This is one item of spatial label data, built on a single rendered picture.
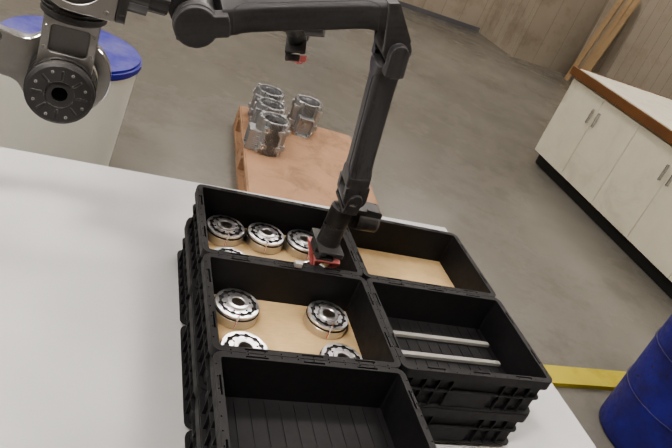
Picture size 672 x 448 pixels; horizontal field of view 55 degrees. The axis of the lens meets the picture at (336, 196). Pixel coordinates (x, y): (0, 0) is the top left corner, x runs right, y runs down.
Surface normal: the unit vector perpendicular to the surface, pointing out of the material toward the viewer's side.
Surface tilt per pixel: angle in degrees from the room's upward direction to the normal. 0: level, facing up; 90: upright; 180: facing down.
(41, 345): 0
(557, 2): 90
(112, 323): 0
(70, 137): 94
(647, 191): 90
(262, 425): 0
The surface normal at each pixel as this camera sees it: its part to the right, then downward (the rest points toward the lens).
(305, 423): 0.35, -0.83
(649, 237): -0.91, -0.19
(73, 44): 0.25, 0.53
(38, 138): -0.02, 0.51
